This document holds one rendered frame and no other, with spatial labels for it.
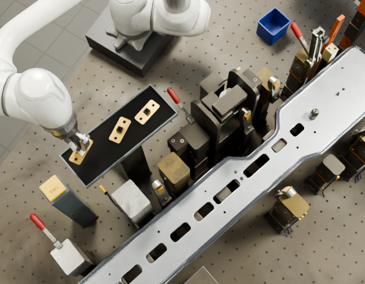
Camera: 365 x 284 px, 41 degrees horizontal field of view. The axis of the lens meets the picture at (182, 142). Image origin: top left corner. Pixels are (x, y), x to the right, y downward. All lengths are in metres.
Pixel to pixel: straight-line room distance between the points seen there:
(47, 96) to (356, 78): 1.17
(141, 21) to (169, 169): 0.64
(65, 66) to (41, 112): 1.95
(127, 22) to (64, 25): 1.27
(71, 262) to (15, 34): 0.72
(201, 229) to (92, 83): 0.87
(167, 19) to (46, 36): 1.45
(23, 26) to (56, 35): 1.91
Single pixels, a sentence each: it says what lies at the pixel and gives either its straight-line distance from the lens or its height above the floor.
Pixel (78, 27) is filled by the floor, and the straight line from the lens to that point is 3.14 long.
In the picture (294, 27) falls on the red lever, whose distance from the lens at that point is 1.73.
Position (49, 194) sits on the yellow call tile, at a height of 1.16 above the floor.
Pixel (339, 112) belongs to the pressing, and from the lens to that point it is 1.78.
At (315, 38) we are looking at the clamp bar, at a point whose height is 1.20.
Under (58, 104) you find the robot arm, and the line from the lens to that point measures 1.09.
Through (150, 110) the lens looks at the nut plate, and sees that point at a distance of 1.54.
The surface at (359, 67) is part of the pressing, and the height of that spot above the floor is 1.00.
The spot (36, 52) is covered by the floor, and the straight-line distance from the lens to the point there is 3.12.
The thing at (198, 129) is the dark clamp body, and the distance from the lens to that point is 1.60.
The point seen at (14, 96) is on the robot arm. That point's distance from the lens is 1.11.
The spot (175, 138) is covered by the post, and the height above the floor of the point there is 1.10.
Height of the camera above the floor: 2.58
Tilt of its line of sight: 71 degrees down
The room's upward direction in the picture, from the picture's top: 4 degrees counter-clockwise
